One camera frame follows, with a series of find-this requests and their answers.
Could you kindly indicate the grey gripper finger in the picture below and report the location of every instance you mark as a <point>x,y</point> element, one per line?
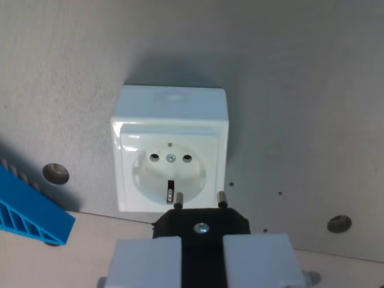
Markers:
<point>147,264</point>
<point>261,261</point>

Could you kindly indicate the black power plug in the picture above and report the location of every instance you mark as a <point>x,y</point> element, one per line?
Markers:
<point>202,219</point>

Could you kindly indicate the black countersunk screw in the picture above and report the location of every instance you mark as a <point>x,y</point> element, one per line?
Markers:
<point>55,173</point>

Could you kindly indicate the blue ribbed plastic wedge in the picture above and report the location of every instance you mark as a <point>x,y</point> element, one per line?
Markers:
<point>27,210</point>

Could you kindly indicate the white wall socket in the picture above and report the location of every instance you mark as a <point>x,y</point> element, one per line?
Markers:
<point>169,144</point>

